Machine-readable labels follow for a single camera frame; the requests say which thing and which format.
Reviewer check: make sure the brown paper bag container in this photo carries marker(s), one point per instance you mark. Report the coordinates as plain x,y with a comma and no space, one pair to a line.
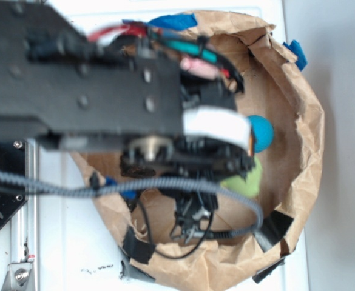
292,165

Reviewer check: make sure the blue painter tape top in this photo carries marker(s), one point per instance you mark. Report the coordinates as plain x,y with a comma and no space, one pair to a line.
177,22

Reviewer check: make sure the green plush animal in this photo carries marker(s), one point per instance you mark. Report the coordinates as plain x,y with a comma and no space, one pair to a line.
249,186

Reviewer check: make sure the blue textured ball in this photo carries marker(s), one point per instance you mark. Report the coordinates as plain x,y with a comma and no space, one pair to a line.
264,132

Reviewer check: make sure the blue painter tape right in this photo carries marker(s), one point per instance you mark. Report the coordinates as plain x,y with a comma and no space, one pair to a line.
297,49

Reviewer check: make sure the blue painter tape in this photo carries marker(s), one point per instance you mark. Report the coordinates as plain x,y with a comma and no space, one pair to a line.
177,22
297,49

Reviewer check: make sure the aluminium rail frame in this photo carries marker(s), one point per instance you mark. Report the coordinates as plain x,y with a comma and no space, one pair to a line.
24,238

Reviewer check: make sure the brown rock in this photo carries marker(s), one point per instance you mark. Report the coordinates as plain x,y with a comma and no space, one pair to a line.
134,170

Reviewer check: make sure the metal corner bracket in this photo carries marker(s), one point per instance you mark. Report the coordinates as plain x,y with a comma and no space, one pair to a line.
19,277

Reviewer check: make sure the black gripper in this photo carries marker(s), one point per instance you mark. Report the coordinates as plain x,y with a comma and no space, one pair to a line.
193,131

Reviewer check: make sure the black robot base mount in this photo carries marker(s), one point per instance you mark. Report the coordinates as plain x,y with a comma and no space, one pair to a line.
13,159

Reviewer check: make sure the pink plush bunny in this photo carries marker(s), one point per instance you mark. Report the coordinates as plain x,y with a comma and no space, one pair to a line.
199,68

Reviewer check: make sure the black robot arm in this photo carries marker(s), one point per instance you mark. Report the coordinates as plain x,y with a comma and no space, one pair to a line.
62,90

